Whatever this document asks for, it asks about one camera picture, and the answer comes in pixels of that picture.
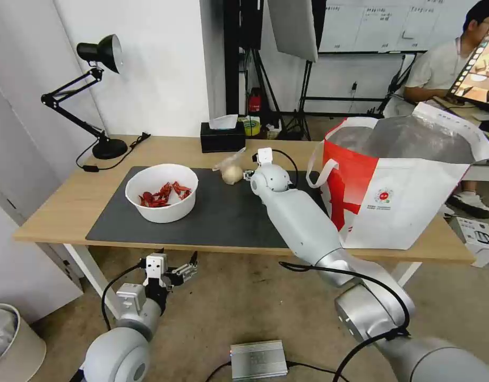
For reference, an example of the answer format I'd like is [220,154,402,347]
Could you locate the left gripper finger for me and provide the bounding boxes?
[175,251,200,279]
[166,270,186,289]

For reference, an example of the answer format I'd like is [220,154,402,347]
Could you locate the beige ball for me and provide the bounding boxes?
[211,147,247,186]

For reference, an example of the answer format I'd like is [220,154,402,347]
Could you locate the red white takeout bag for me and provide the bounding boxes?
[306,102,489,250]

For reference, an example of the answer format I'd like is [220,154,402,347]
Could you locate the black tissue box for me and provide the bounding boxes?
[200,121,246,154]

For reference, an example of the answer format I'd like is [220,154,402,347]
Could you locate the green tape roll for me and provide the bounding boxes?
[238,116,262,138]

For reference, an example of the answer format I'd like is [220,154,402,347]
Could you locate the black table mat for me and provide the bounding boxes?
[85,166,332,248]

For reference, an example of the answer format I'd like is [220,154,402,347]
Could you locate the white tissue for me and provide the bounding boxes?
[209,114,239,131]

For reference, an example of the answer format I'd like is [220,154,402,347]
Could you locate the white round bowl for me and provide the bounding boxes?
[125,163,199,223]

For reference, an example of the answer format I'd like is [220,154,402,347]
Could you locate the red crayfish shells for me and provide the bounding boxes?
[139,181,192,209]

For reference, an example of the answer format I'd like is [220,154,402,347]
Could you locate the black tripod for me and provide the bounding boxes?
[244,47,287,132]

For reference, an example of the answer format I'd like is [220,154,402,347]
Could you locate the black light stand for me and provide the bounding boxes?
[286,59,315,141]

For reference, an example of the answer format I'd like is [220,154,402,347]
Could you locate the silver power supply box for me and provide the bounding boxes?
[230,340,289,379]

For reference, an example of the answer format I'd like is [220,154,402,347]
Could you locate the wooden table white legs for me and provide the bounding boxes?
[12,134,477,315]

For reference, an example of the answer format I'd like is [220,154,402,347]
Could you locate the black desk lamp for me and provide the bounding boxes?
[41,33,130,160]

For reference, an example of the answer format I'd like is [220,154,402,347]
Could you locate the white softbox panel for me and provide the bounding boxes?
[267,0,320,63]

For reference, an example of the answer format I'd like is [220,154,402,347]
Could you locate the grey cabinet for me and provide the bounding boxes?
[0,71,84,324]

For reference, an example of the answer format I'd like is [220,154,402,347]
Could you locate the beige waste bin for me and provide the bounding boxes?
[0,303,47,382]

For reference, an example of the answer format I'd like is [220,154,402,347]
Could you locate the whiteboard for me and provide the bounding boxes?
[318,0,484,55]

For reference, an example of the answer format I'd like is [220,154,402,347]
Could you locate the person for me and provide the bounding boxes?
[387,0,489,220]

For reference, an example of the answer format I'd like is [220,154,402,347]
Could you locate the white cardboard box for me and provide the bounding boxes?
[453,216,489,268]

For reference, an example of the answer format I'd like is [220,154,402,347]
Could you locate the computer monitor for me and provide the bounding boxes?
[445,15,489,114]

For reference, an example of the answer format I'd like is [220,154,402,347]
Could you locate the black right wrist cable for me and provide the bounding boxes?
[272,149,300,191]

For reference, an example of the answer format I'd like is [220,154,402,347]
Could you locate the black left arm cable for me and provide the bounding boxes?
[101,258,149,332]

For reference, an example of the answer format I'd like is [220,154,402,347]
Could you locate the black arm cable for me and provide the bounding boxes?
[279,261,415,382]
[101,258,149,332]

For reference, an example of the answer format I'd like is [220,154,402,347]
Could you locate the black lamp cable with switch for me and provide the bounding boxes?
[76,132,151,174]

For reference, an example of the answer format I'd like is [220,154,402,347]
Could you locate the black power supply cable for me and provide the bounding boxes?
[204,360,348,382]

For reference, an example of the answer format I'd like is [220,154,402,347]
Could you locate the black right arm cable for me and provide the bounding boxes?
[279,261,415,382]

